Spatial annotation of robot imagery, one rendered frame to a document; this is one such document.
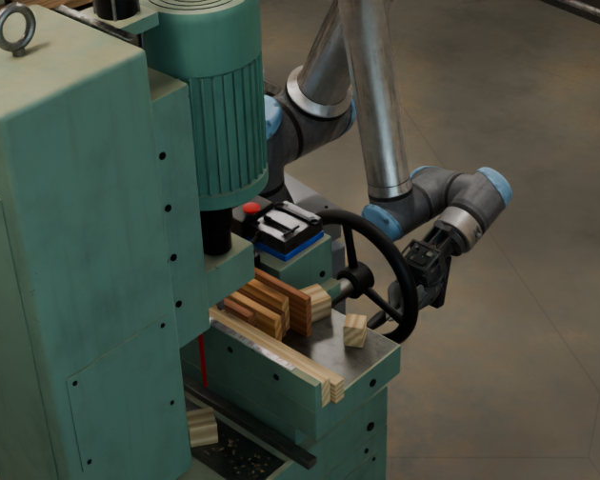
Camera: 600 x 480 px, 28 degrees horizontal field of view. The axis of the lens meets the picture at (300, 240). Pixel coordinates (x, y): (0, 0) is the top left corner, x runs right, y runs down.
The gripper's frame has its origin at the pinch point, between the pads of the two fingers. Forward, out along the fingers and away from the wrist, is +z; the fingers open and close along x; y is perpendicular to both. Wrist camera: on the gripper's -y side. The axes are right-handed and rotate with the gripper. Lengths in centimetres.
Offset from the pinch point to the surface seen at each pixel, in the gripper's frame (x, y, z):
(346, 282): -3.4, 14.9, 4.9
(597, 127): -65, -131, -165
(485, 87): -113, -130, -165
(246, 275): -0.1, 42.0, 24.9
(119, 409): 8, 53, 56
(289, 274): -2.3, 30.8, 16.1
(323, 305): 6.5, 29.9, 17.8
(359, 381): 20.6, 29.0, 26.2
